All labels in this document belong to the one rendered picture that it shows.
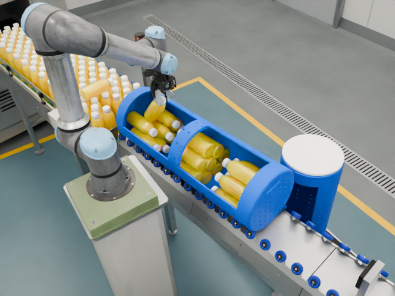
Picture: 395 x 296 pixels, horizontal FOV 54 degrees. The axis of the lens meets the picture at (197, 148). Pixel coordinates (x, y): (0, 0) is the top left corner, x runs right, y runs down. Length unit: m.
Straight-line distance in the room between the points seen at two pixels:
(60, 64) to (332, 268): 1.21
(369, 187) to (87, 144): 2.38
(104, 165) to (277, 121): 2.54
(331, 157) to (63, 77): 1.19
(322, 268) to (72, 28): 1.21
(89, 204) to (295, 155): 0.94
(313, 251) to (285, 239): 0.11
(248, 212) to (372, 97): 2.94
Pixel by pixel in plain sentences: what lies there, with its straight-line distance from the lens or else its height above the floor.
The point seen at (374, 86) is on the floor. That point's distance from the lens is 4.40.
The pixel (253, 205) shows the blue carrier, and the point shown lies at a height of 1.17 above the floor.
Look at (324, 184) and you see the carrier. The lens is 1.82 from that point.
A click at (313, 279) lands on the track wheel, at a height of 0.97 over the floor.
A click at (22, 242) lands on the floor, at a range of 3.11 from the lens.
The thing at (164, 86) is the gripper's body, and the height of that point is 1.38.
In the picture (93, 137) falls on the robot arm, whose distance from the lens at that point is 1.37.
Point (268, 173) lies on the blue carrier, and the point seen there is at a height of 1.23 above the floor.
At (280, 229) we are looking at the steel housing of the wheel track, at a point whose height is 0.93.
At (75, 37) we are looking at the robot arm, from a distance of 1.17.
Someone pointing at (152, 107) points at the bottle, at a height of 1.23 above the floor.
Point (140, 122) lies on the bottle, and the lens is 1.90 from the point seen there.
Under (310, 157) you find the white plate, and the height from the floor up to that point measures 1.04.
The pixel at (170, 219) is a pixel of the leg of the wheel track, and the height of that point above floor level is 0.18.
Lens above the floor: 2.27
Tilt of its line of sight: 42 degrees down
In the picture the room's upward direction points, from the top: 5 degrees counter-clockwise
